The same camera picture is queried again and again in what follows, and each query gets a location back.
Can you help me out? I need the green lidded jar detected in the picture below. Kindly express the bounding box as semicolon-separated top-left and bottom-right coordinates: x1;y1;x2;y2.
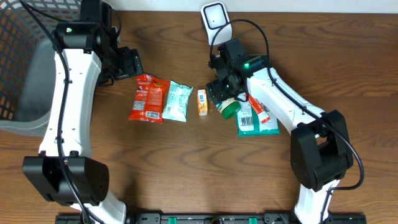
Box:
216;98;241;119

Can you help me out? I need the orange tissue pack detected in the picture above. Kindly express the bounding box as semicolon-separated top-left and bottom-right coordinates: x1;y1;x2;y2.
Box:
197;89;208;116

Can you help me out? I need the red snack stick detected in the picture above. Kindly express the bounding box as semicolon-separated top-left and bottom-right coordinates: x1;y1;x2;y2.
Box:
248;95;271;124

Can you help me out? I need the green white glove pack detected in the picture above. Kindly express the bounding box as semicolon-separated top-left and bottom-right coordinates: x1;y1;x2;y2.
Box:
236;101;280;137

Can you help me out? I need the red snack bag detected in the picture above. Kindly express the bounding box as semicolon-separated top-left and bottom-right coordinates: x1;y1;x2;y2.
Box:
129;74;170;123

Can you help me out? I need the mint green snack bag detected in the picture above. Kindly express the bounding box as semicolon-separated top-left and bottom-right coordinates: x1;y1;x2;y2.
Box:
162;81;193;122

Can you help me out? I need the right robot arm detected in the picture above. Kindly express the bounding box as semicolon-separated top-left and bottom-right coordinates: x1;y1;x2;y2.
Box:
206;54;360;223

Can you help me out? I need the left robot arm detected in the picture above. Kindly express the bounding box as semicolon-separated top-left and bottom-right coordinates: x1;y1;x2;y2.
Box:
22;21;143;223

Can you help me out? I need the white barcode scanner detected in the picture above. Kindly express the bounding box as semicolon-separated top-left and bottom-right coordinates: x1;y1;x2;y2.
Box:
200;1;233;45

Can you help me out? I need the grey plastic basket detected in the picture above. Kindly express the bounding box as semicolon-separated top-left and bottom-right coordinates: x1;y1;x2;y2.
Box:
1;0;81;136

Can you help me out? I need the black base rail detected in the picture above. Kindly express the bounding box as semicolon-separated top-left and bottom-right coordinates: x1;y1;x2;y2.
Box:
55;212;367;224

